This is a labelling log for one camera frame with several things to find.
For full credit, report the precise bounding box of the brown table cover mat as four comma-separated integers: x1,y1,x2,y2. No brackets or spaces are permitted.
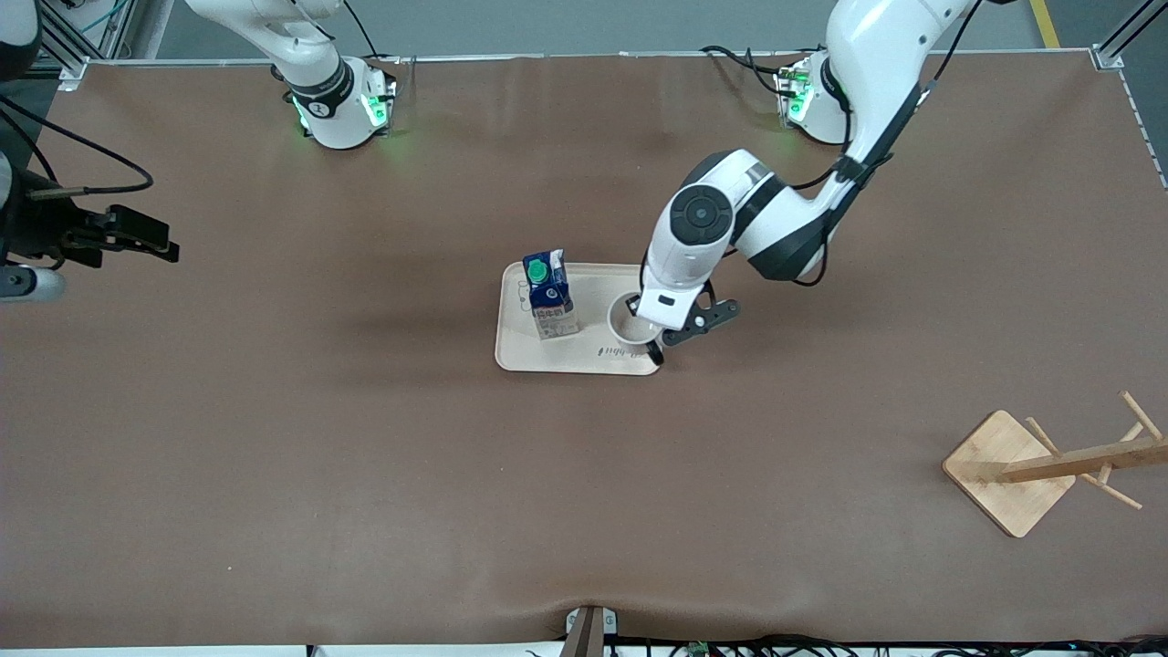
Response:
0,50,1168,651

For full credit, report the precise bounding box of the wooden cup rack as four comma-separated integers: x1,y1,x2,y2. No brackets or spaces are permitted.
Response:
942,391,1168,539

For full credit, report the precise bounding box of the black right base cable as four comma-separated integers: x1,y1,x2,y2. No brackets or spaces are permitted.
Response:
342,0,402,67

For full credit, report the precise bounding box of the black base cable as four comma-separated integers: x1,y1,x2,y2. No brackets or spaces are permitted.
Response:
701,44,795,97
342,0,402,67

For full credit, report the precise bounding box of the cream rabbit print tray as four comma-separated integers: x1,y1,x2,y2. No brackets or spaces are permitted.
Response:
495,263,663,377

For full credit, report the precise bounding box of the blue white milk carton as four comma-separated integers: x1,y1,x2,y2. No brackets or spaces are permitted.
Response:
522,248,582,341

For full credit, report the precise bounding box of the white smiley cup black handle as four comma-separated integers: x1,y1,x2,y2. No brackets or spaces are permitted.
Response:
607,292,666,367

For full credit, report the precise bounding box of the black left base cable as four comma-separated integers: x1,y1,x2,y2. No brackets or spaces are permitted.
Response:
701,44,795,97

